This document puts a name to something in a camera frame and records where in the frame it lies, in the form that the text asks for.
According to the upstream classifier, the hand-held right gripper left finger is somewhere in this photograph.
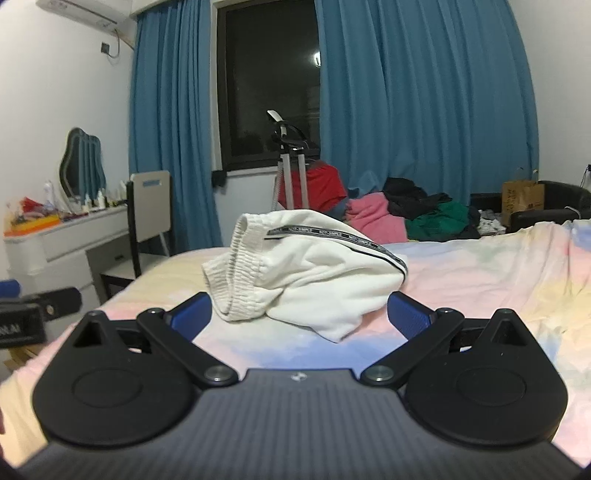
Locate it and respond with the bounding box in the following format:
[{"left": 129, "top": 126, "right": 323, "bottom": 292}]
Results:
[{"left": 71, "top": 292, "right": 240, "bottom": 387}]

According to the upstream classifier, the dark window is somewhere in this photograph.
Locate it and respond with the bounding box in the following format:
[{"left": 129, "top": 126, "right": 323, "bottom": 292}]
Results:
[{"left": 210, "top": 0, "right": 322, "bottom": 174}]

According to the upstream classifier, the wide blue curtain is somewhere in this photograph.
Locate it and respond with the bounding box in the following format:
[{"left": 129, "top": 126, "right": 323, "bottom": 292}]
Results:
[{"left": 314, "top": 0, "right": 542, "bottom": 219}]

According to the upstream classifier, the row of small bottles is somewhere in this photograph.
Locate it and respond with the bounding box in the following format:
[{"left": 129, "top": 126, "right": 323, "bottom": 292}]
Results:
[{"left": 78, "top": 181, "right": 128, "bottom": 211}]

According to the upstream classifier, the bed with pastel sheet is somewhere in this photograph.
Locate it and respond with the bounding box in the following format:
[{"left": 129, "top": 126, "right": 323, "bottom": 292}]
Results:
[{"left": 0, "top": 219, "right": 591, "bottom": 467}]

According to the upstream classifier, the white chair with black frame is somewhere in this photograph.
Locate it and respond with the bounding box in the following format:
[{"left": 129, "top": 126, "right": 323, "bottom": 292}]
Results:
[{"left": 99, "top": 170, "right": 173, "bottom": 302}]

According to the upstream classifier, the orange tray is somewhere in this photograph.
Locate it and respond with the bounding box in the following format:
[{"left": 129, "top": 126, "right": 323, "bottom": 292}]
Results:
[{"left": 4, "top": 213, "right": 64, "bottom": 237}]

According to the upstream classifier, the white air conditioner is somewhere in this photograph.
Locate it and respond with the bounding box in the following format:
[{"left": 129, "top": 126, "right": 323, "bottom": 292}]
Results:
[{"left": 36, "top": 0, "right": 131, "bottom": 27}]

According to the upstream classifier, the white dresser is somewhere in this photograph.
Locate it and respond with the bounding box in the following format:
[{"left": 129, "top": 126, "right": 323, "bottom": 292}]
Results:
[{"left": 4, "top": 203, "right": 131, "bottom": 306}]

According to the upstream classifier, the green garment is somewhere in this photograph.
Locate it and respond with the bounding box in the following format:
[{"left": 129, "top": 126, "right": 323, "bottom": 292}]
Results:
[{"left": 405, "top": 202, "right": 482, "bottom": 241}]

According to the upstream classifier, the white towel with black stripes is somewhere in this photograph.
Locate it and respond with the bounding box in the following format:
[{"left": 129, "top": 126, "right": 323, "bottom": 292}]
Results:
[{"left": 202, "top": 209, "right": 410, "bottom": 343}]

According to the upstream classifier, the pink garment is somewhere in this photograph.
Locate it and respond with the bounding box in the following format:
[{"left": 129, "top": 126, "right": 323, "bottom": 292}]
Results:
[{"left": 344, "top": 191, "right": 410, "bottom": 244}]

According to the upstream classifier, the red garment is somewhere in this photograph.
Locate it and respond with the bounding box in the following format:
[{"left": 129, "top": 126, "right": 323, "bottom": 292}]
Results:
[{"left": 277, "top": 161, "right": 348, "bottom": 212}]

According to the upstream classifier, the black sofa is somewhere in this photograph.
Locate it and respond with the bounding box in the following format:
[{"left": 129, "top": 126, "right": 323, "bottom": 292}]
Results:
[{"left": 470, "top": 180, "right": 591, "bottom": 232}]

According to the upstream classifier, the narrow blue curtain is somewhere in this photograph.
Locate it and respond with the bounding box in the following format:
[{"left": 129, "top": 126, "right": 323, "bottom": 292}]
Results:
[{"left": 128, "top": 0, "right": 237, "bottom": 258}]

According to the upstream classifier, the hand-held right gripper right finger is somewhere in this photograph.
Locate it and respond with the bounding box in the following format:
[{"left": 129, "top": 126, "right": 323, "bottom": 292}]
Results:
[{"left": 360, "top": 291, "right": 533, "bottom": 387}]

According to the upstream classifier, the wavy-edged mirror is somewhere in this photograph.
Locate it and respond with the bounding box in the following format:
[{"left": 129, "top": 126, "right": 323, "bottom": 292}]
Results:
[{"left": 57, "top": 128, "right": 108, "bottom": 200}]

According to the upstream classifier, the black clothes pile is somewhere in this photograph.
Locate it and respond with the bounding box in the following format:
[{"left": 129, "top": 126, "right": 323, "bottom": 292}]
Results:
[{"left": 382, "top": 177, "right": 454, "bottom": 219}]

